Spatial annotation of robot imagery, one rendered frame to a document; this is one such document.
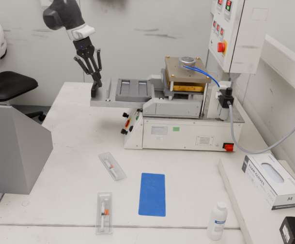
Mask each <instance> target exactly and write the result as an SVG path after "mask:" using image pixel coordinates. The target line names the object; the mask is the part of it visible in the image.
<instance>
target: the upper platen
mask: <svg viewBox="0 0 295 244"><path fill-rule="evenodd" d="M165 72H166V77H167V82H168V87H169V89H170V83H171V82H170V81H169V78H168V73H167V69H165ZM204 86H205V83H195V82H174V87H173V90H174V94H196V95H203V91H204Z"/></svg>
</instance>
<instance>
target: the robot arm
mask: <svg viewBox="0 0 295 244"><path fill-rule="evenodd" d="M49 1H50V2H52V4H51V5H50V6H49V7H48V8H47V9H45V10H44V12H43V20H44V23H45V24H46V26H47V27H48V28H49V29H51V30H54V31H56V30H59V29H61V28H63V27H65V28H66V32H67V34H68V36H69V39H70V40H73V44H74V46H75V48H76V51H77V54H76V56H75V57H74V60H75V61H77V62H78V63H79V65H80V66H81V68H82V69H83V70H84V72H85V73H86V74H87V75H91V76H92V78H93V80H94V81H96V83H97V85H98V87H99V88H100V87H102V82H101V80H100V79H101V75H100V71H101V70H102V64H101V57H100V51H101V49H100V48H99V49H97V48H95V47H94V46H93V45H92V43H91V40H90V38H89V36H90V35H92V34H94V33H95V29H94V28H93V27H90V26H88V25H87V24H85V21H84V20H83V18H82V14H81V10H80V8H79V5H78V3H77V2H76V0H49ZM6 47H7V43H6V40H5V37H4V32H3V28H2V26H1V25H0V57H2V56H3V55H4V54H5V51H6ZM94 51H95V52H96V54H97V61H98V67H97V64H96V62H95V60H94V57H93V54H94ZM79 56H80V57H82V58H83V59H84V61H85V62H86V64H87V67H88V69H87V67H86V66H85V64H84V63H83V62H82V60H81V59H80V57H79ZM88 58H90V60H91V62H92V64H93V67H94V69H95V72H94V71H93V69H92V66H91V64H90V62H89V59H88Z"/></svg>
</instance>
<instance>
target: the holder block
mask: <svg viewBox="0 0 295 244"><path fill-rule="evenodd" d="M151 99H152V90H151V80H141V79H120V78H119V79H118V82H117V89H116V94H115V100H116V101H134V102H148V101H149V100H151Z"/></svg>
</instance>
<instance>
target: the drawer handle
mask: <svg viewBox="0 0 295 244"><path fill-rule="evenodd" d="M96 89H97V83H96V81H94V82H93V85H92V88H91V97H95V92H96Z"/></svg>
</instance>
